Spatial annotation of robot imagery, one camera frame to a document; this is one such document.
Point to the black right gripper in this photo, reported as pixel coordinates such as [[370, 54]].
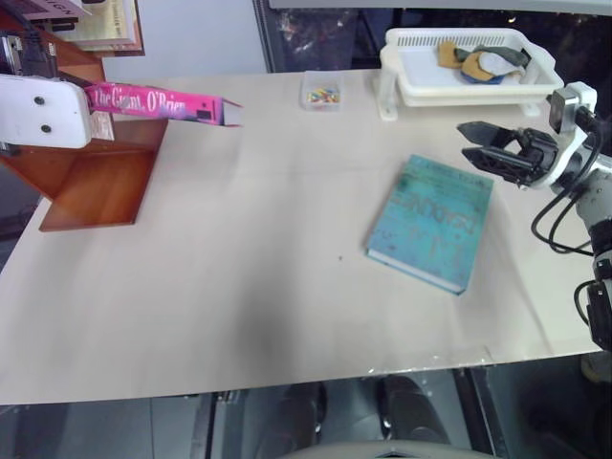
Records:
[[539, 155]]

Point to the pink paperback book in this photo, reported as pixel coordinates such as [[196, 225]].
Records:
[[153, 104]]

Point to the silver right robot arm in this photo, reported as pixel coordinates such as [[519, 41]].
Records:
[[597, 191]]

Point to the teal hardcover book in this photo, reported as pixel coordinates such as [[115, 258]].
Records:
[[432, 220]]

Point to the wooden bookshelf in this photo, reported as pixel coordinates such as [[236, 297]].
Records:
[[102, 186]]

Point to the items in white tray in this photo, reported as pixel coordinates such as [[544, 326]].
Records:
[[483, 67]]

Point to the grey cloth strip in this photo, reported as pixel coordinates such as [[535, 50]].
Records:
[[507, 53]]

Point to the white plastic basket rack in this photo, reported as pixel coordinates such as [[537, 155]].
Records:
[[421, 76]]

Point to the tan cloth piece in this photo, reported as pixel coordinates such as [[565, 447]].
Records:
[[447, 53]]

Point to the clear box of coloured pins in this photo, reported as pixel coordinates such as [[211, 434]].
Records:
[[322, 93]]

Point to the dark glass partition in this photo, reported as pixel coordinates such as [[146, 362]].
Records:
[[334, 36]]

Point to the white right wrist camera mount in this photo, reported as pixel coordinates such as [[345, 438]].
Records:
[[574, 134]]

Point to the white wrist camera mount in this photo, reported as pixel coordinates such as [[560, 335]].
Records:
[[574, 134], [43, 112]]

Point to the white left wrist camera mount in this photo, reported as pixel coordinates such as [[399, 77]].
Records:
[[43, 112]]

